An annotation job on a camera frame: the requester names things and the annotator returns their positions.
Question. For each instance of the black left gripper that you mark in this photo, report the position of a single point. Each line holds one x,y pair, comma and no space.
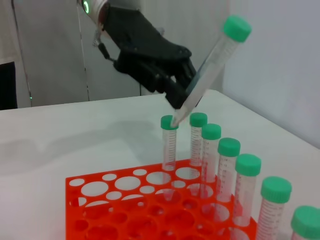
140,42

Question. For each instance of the green-capped clear test tube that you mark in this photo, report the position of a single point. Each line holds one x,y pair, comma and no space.
271,217
215,62
246,195
196,145
168,150
210,160
306,222
225,175

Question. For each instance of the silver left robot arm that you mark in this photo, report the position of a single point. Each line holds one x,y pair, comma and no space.
96,6

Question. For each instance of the orange test tube rack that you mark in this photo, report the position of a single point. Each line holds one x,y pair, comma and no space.
140,215

